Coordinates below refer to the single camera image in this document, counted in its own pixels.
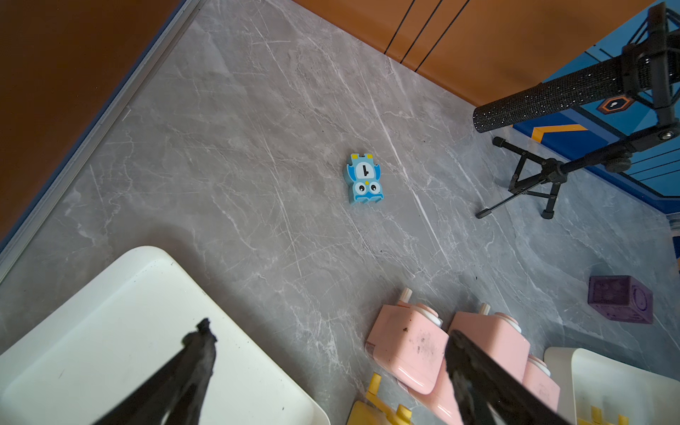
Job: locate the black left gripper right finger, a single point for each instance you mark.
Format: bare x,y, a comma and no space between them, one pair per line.
483,390

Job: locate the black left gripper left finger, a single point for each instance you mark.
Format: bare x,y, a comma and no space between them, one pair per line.
176,392

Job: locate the yellow pencil sharpener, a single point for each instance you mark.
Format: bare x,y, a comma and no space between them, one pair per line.
373,411
598,418

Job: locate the pink pencil sharpener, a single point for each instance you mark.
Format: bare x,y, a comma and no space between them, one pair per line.
499,336
538,381
407,341

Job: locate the white right storage tray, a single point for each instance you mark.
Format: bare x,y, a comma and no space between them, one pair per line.
589,379

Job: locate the white storage tray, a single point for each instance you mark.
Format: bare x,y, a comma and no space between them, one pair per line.
123,326
589,379

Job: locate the white left storage tray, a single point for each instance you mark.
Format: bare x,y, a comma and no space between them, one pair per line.
123,326

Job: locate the purple cube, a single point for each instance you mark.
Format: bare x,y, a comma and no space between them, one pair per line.
621,299

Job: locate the black microphone tripod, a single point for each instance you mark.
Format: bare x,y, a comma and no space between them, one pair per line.
615,138

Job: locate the blue owl toy block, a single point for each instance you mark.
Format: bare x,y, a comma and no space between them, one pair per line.
363,179

